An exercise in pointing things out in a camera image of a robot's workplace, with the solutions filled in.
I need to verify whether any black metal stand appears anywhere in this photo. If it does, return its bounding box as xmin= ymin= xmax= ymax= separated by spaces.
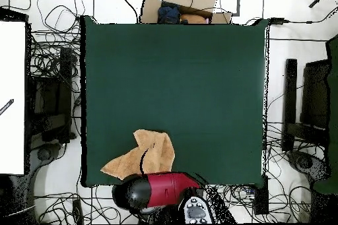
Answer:
xmin=26 ymin=47 xmax=77 ymax=145

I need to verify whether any orange terry towel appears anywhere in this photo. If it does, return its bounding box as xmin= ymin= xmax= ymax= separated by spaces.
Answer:
xmin=100 ymin=129 xmax=176 ymax=181

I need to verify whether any black marker pen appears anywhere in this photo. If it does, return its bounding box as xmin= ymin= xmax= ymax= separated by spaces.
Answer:
xmin=0 ymin=98 xmax=15 ymax=116

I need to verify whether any dark green table cloth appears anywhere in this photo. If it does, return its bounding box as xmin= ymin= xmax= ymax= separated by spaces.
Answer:
xmin=80 ymin=15 xmax=270 ymax=188

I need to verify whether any black adapter cable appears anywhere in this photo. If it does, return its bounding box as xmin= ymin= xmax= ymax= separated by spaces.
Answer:
xmin=283 ymin=7 xmax=338 ymax=24

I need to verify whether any grey chair base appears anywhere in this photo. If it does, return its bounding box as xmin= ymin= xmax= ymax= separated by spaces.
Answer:
xmin=28 ymin=143 xmax=63 ymax=181
xmin=287 ymin=150 xmax=331 ymax=182

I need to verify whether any white panel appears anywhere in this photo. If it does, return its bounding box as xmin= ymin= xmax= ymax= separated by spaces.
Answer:
xmin=0 ymin=20 xmax=26 ymax=175

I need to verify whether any green cloth on side table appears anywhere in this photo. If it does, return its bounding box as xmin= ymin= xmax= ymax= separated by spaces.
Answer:
xmin=312 ymin=34 xmax=338 ymax=195

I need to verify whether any black slim power strip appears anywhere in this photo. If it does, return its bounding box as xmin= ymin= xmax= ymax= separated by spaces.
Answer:
xmin=72 ymin=199 xmax=85 ymax=225

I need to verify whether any black looped cable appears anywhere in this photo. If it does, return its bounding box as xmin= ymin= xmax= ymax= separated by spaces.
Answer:
xmin=36 ymin=0 xmax=86 ymax=35

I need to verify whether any black metal frame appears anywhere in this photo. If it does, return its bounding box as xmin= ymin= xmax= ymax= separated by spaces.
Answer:
xmin=282 ymin=58 xmax=331 ymax=152

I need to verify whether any orange garment in box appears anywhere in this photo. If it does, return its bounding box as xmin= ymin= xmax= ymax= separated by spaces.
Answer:
xmin=180 ymin=13 xmax=208 ymax=24

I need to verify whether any dark blue garment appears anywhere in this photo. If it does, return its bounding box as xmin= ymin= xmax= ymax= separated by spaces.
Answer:
xmin=157 ymin=1 xmax=182 ymax=24

